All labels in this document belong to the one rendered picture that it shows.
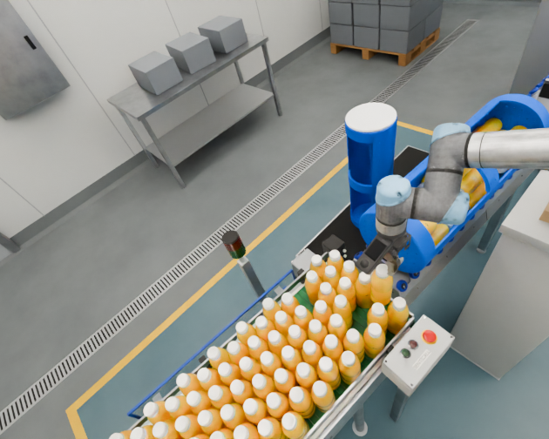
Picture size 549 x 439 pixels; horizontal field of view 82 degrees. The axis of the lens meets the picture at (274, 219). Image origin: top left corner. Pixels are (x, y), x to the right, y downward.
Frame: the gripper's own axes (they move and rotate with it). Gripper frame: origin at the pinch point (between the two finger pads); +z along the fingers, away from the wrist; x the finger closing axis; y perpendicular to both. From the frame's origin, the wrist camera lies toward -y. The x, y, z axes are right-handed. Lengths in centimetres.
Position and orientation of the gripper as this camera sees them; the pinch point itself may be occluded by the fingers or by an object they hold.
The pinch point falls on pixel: (382, 270)
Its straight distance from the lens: 104.5
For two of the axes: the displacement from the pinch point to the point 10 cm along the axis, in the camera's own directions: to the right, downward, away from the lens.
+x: -6.3, -4.9, 6.1
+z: 2.2, 6.4, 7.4
